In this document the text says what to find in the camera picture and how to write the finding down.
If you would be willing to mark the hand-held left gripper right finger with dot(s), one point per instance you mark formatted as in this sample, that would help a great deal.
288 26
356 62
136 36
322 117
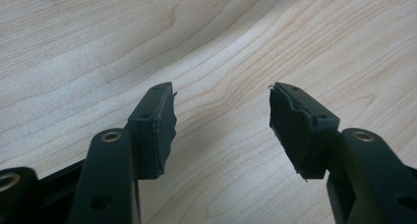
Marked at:
301 132

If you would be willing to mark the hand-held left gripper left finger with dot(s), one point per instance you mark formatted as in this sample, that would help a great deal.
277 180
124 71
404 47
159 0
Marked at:
152 132

